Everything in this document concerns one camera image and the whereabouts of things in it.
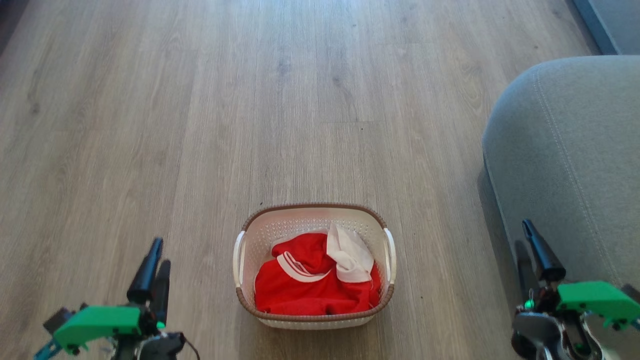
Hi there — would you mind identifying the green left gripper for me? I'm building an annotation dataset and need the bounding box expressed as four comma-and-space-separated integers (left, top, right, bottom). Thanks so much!
52, 237, 171, 355

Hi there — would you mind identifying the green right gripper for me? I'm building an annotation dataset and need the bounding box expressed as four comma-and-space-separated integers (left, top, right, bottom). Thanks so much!
515, 219, 640, 330

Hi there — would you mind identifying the grey fabric sofa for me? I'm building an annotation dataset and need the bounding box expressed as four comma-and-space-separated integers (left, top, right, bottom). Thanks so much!
482, 55, 640, 360

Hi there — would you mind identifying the grey blue rug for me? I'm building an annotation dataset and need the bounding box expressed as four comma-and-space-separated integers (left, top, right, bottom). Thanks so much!
571, 0, 640, 56

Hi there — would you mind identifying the white perforated plastic laundry basket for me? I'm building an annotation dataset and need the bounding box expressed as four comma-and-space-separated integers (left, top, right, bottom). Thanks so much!
232, 202, 397, 330

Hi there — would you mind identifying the red garment with white sleeve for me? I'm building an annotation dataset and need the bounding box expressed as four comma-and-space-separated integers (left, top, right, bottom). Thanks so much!
325, 223, 382, 301

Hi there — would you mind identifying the red garment with striped trim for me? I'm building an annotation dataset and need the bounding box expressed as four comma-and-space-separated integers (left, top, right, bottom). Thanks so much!
254, 231, 382, 317

